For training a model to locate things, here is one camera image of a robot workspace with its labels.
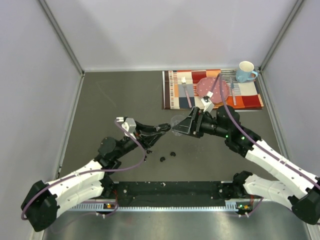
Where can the pink-handled metal knife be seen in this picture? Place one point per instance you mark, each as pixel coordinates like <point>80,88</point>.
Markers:
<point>232,91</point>

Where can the pink polka-dot plate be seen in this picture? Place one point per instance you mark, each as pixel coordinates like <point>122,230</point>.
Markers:
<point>219,88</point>

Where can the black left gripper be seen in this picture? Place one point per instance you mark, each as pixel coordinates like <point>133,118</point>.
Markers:
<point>141,129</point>

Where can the pink-handled metal fork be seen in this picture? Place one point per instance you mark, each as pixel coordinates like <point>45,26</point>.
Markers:
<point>184,85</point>

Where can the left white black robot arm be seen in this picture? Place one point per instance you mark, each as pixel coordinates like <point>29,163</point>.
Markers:
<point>46,201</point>

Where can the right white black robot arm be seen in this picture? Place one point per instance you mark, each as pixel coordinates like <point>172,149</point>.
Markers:
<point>294,188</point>

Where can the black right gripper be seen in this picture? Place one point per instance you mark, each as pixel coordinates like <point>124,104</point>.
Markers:
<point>200,115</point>

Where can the light blue mug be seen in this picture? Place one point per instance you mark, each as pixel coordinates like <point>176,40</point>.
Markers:
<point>246,72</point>

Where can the colourful patchwork placemat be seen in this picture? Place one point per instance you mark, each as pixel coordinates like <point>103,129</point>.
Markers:
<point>174,98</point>

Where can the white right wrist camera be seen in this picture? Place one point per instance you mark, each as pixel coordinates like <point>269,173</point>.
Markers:
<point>207,103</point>

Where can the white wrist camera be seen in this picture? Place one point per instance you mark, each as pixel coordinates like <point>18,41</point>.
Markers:
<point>126,123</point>
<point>207,103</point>

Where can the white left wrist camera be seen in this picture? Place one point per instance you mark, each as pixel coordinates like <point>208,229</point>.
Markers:
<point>126,123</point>

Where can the clear plastic cup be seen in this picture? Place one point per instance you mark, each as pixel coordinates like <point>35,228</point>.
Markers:
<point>174,121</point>

